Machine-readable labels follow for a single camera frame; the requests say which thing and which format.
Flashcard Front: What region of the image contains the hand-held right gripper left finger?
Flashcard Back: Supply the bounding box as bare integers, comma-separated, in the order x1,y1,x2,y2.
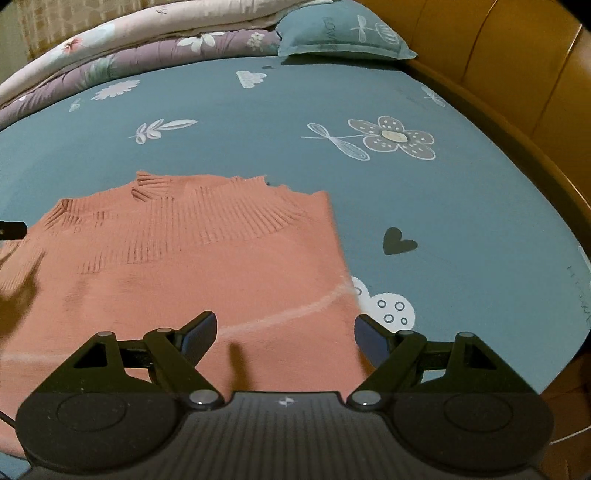
60,310,227,411

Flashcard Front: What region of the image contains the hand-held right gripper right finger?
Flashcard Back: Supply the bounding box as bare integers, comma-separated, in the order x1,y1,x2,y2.
346,314,513,411

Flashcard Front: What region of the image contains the pink striped knit sweater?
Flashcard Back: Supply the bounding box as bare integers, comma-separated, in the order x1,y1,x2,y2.
0,171,375,457

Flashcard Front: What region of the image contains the patterned curtain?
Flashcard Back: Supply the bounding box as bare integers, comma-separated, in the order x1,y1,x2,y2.
0,0,155,86

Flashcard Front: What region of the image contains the purple floral quilt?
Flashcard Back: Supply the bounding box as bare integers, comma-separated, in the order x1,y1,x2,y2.
0,28,282,132

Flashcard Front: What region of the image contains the bed with blue floral sheet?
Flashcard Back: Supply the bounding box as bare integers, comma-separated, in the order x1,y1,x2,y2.
0,53,587,472

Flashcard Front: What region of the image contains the pink floral quilt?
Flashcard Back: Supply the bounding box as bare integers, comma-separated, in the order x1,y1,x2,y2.
0,0,333,104

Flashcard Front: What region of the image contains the blue pillow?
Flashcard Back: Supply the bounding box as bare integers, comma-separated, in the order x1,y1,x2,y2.
276,0,417,62

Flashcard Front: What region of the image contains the wooden headboard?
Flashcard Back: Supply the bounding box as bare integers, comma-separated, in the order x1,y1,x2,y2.
355,0,591,259

